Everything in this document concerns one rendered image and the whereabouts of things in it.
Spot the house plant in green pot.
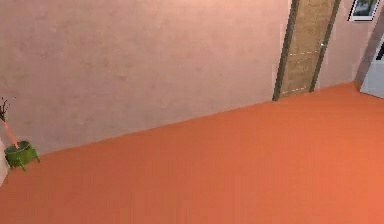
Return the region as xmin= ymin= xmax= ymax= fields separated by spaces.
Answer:
xmin=0 ymin=96 xmax=41 ymax=173

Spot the brown wooden room door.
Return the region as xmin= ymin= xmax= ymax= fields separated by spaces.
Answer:
xmin=272 ymin=0 xmax=342 ymax=102

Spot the white room door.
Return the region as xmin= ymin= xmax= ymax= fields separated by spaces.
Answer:
xmin=359 ymin=36 xmax=384 ymax=100

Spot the white framed wall picture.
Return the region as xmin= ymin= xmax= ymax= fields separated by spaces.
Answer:
xmin=347 ymin=0 xmax=381 ymax=22

